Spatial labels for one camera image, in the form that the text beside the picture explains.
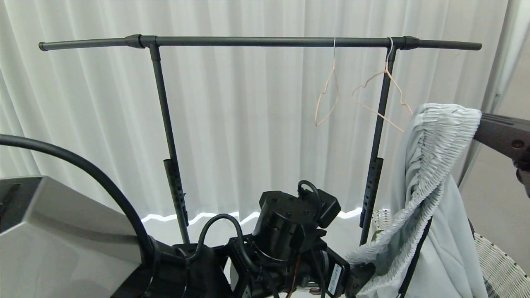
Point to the white curtain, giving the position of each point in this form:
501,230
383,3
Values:
248,124

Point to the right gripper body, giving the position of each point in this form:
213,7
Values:
523,178

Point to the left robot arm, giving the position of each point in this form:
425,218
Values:
62,240

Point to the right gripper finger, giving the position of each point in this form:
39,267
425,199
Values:
505,136

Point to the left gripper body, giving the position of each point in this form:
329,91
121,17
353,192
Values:
327,277

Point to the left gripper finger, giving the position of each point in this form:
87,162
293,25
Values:
360,275

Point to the white laundry basket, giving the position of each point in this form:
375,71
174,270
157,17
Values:
505,273

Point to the black clothes rack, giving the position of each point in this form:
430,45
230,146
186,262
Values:
248,41

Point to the pale grey shorts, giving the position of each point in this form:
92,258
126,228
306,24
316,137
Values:
447,256

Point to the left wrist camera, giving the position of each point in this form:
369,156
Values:
329,209

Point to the pink clothes hanger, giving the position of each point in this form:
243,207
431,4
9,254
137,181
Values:
316,114
364,107

